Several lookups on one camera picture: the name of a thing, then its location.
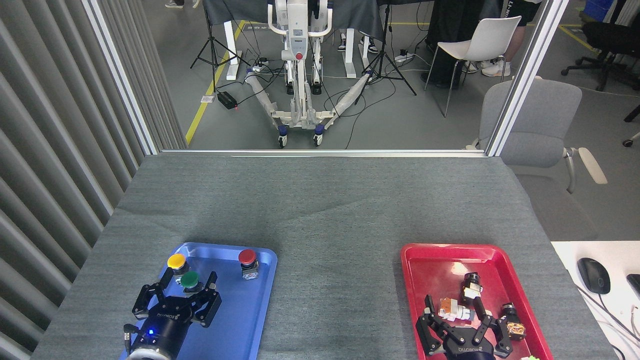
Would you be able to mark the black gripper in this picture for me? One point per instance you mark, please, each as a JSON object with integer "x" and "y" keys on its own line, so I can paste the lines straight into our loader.
{"x": 165, "y": 322}
{"x": 470, "y": 350}

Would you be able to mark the green push button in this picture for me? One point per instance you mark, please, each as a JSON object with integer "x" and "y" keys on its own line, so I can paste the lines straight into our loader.
{"x": 189, "y": 280}

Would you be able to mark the yellow push button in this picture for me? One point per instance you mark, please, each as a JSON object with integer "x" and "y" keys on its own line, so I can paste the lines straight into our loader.
{"x": 176, "y": 260}

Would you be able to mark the red push button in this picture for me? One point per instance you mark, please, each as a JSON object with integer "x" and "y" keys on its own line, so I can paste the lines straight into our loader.
{"x": 247, "y": 257}

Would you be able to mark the blue plastic tray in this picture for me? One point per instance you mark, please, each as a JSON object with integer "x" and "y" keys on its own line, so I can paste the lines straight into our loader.
{"x": 240, "y": 310}

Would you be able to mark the red plastic tray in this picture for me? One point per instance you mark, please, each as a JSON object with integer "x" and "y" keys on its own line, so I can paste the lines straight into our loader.
{"x": 435, "y": 275}

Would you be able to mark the white desk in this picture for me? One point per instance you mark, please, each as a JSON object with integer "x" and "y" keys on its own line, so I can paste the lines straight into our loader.
{"x": 575, "y": 310}

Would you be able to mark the black computer mouse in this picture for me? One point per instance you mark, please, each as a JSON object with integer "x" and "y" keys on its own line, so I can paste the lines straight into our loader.
{"x": 593, "y": 275}

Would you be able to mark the black keyboard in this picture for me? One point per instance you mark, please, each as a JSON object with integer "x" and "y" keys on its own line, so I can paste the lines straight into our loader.
{"x": 635, "y": 284}

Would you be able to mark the black box with red light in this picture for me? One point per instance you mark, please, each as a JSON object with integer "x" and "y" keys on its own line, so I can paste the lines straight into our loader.
{"x": 226, "y": 100}

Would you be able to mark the grey office chair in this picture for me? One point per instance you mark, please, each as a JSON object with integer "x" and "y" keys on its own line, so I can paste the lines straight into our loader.
{"x": 530, "y": 125}

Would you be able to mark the white power strip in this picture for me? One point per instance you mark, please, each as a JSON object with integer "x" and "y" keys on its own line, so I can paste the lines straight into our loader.
{"x": 260, "y": 65}
{"x": 404, "y": 56}

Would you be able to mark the black tripod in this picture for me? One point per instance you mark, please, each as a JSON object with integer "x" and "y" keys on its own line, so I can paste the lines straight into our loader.
{"x": 384, "y": 60}
{"x": 214, "y": 50}

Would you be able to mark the black chair base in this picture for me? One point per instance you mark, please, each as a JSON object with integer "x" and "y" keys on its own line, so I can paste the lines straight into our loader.
{"x": 631, "y": 116}

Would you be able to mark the white plastic chair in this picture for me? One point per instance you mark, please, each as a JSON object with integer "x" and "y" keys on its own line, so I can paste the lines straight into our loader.
{"x": 492, "y": 37}

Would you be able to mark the white stand on wheels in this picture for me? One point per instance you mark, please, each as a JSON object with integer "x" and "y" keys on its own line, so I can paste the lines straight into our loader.
{"x": 297, "y": 30}

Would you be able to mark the person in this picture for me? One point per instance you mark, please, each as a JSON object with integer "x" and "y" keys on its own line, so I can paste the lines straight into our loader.
{"x": 370, "y": 46}
{"x": 515, "y": 30}

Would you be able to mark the black office chair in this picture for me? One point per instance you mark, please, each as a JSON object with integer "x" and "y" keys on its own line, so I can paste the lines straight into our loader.
{"x": 607, "y": 37}

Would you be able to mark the table with dark cloth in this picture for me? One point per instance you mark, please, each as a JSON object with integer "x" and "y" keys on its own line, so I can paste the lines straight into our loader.
{"x": 350, "y": 15}

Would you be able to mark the blue crate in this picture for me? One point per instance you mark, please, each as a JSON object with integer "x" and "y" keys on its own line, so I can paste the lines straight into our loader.
{"x": 597, "y": 9}

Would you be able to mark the orange and white switch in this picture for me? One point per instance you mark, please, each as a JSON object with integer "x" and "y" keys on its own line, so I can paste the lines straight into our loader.
{"x": 452, "y": 309}

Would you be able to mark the black switch with silver collar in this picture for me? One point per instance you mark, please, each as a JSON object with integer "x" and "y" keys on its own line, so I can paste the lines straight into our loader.
{"x": 471, "y": 287}

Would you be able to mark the black switch with orange base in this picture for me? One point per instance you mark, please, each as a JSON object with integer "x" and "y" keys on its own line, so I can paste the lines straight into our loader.
{"x": 515, "y": 327}

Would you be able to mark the silver rail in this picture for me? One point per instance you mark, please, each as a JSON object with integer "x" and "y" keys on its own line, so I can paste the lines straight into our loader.
{"x": 325, "y": 153}

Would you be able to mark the silver post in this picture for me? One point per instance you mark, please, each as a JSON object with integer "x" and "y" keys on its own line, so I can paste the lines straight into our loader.
{"x": 525, "y": 75}
{"x": 120, "y": 75}

